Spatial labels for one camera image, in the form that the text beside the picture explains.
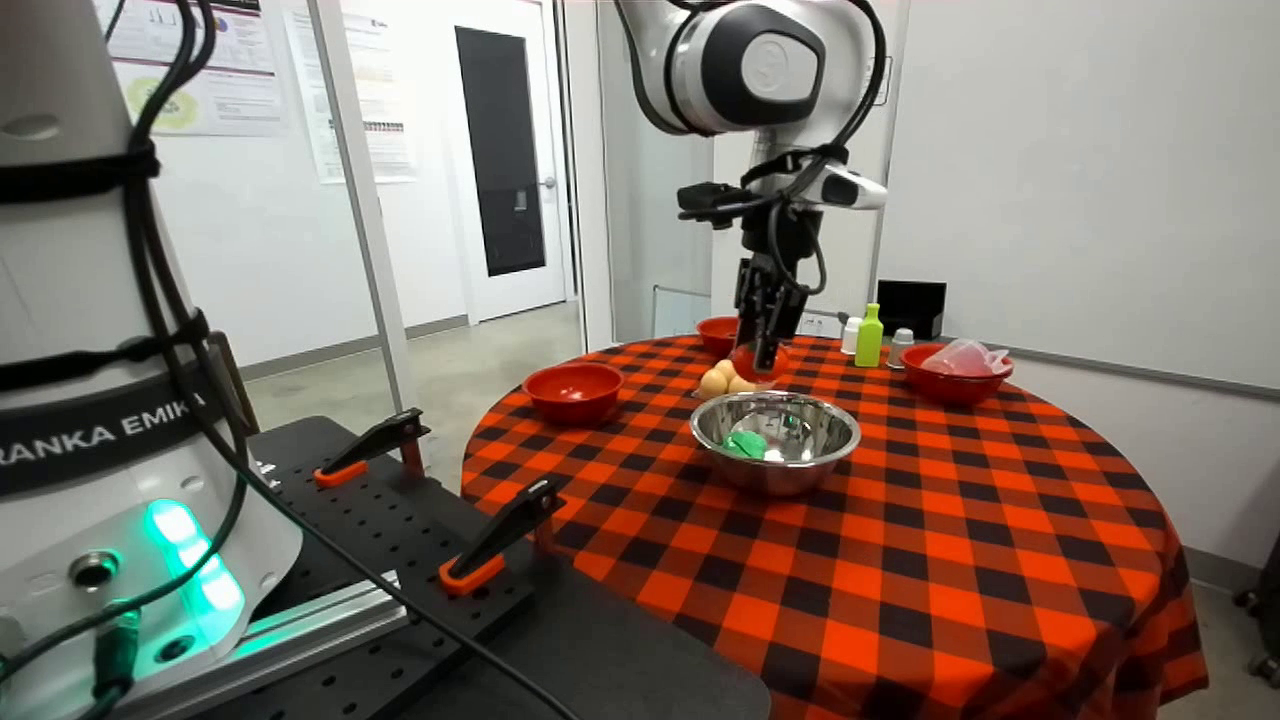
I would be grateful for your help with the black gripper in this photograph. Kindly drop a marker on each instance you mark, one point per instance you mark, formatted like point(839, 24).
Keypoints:
point(791, 239)

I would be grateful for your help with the toy tomato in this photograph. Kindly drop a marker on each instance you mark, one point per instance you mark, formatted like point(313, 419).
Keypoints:
point(750, 364)

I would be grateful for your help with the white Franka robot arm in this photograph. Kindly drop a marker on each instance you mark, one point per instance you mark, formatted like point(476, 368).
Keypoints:
point(685, 80)

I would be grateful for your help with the empty red bowl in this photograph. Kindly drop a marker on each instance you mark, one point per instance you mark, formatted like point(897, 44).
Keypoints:
point(716, 328)
point(574, 401)

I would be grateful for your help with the small white bottle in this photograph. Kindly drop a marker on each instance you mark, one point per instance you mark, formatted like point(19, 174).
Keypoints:
point(851, 336)

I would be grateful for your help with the clear bag of beige balls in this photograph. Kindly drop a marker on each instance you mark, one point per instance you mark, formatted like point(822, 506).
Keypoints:
point(716, 382)

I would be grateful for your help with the green bottle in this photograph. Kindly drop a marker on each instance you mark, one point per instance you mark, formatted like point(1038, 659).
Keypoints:
point(871, 340)

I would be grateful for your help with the green toy vegetable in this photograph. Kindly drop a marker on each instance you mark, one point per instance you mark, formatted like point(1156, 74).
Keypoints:
point(747, 444)

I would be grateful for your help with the black box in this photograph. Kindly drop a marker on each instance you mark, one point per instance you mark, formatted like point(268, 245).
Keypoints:
point(912, 306)

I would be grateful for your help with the steel mixing bowl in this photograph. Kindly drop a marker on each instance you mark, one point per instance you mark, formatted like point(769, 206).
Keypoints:
point(780, 477)

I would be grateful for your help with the red bowl with plastic bag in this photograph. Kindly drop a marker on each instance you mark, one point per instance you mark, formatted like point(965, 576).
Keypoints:
point(954, 390)

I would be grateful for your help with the clear plastic bag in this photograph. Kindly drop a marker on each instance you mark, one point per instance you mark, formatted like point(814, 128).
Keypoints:
point(965, 356)

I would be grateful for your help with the white door with dark window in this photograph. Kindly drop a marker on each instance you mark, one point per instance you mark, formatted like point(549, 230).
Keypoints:
point(513, 287)

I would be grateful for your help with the orange black checkered tablecloth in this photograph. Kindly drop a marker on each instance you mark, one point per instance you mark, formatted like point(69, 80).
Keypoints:
point(935, 563)

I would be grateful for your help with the black orange clamp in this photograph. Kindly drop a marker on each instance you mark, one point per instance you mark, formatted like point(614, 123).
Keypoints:
point(506, 526)
point(381, 436)

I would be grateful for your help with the black perforated mounting table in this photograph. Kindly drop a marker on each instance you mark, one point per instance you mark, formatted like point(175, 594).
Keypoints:
point(400, 534)

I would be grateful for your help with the white paper notice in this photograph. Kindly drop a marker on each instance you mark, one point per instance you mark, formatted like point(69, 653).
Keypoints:
point(381, 92)

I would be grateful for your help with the silver base mounting plate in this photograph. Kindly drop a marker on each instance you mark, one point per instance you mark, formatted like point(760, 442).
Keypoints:
point(334, 623)

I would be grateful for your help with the dark floor stand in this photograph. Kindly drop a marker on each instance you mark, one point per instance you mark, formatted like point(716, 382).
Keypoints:
point(1267, 600)

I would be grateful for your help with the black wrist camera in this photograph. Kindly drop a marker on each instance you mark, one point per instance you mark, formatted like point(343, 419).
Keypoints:
point(715, 203)

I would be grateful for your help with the grey metal frame post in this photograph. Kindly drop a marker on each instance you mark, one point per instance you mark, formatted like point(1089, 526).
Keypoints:
point(362, 203)

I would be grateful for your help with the wall poster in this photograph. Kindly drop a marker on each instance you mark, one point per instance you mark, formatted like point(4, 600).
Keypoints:
point(175, 52)

